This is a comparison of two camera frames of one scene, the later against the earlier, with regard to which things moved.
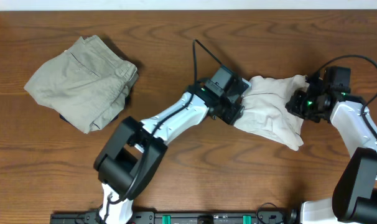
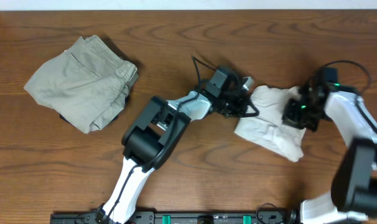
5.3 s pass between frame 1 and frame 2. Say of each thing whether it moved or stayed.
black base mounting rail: stayed
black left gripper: stayed
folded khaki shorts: stayed
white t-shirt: moved
